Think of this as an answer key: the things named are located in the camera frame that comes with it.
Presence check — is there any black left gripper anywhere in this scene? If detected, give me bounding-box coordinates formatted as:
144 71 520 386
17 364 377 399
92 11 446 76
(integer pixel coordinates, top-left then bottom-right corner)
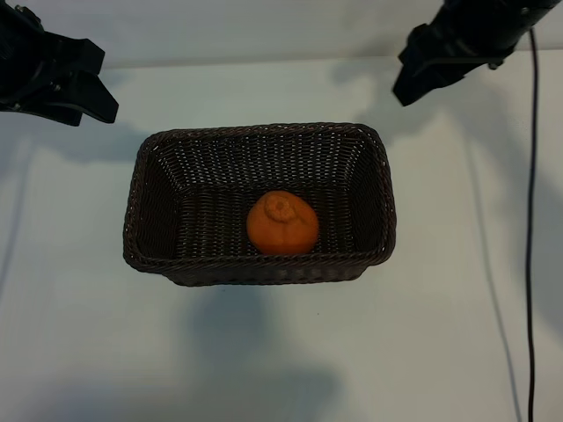
0 0 121 128

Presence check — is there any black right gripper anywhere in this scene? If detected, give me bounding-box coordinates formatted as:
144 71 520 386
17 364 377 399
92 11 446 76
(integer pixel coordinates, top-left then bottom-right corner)
391 0 525 107

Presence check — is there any dark brown woven basket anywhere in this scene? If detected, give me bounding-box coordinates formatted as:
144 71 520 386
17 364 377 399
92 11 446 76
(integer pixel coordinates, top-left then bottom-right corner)
121 122 399 287

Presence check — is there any orange mandarin fruit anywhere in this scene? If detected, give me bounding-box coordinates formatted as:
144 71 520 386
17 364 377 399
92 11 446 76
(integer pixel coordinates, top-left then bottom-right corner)
245 190 320 256

